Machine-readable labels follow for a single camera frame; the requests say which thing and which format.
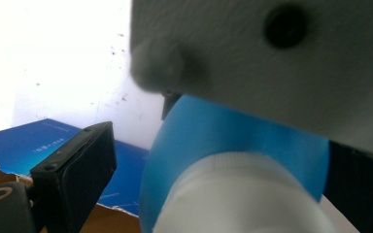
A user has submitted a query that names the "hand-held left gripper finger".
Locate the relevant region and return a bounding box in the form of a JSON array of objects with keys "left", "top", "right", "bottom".
[{"left": 28, "top": 120, "right": 119, "bottom": 233}]

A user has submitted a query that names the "blue cardboard box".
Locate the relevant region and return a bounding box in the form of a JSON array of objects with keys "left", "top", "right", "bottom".
[{"left": 0, "top": 117, "right": 151, "bottom": 233}]

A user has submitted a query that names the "blue bottle with white cap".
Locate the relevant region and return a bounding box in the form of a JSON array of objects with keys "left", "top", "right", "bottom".
[{"left": 138, "top": 93, "right": 338, "bottom": 233}]

